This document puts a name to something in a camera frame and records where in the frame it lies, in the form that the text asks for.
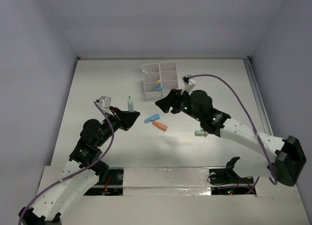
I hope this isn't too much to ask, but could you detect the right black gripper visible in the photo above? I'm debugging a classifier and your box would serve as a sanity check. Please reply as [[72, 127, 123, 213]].
[[154, 88, 203, 122]]

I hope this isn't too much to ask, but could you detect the light blue marker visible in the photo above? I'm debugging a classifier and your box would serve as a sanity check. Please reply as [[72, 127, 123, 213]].
[[154, 86, 164, 92]]

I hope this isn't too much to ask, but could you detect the green clear highlighter marker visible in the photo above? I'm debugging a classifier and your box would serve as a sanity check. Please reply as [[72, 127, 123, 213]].
[[127, 96, 135, 112]]

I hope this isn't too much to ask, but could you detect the blue highlighter marker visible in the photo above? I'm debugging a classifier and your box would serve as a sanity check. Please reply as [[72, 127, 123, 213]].
[[144, 114, 160, 124]]

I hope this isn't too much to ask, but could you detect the orange highlighter marker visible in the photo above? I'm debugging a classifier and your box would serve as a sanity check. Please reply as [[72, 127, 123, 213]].
[[152, 121, 168, 131]]

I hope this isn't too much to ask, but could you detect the green eraser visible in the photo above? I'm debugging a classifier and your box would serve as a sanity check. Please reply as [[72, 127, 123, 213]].
[[195, 130, 205, 137]]

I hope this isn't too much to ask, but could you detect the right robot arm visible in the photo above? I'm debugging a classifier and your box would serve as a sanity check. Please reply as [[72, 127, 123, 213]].
[[155, 89, 307, 186]]

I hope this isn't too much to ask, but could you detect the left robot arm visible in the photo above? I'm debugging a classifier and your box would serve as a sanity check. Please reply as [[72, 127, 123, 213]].
[[18, 107, 140, 225]]

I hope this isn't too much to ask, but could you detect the white organizer tray right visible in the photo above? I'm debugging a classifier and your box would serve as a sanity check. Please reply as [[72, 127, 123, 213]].
[[159, 61, 178, 97]]

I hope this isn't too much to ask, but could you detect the white organizer tray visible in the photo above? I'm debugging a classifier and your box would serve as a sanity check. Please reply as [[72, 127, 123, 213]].
[[159, 61, 178, 97], [141, 63, 161, 99]]

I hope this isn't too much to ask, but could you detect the white organizer tray left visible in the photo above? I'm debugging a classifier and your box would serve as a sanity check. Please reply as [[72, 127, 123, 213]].
[[141, 63, 161, 99]]

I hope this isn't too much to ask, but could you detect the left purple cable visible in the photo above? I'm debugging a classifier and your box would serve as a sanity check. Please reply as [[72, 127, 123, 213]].
[[18, 100, 115, 225]]

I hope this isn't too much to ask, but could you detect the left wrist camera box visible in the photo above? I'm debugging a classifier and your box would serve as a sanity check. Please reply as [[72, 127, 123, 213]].
[[96, 96, 111, 111]]

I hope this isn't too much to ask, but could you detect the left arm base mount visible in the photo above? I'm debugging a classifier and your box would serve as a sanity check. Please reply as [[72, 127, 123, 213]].
[[94, 168, 124, 196]]

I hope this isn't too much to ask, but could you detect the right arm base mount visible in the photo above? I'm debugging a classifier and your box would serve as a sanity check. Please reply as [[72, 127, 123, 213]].
[[207, 168, 256, 196]]

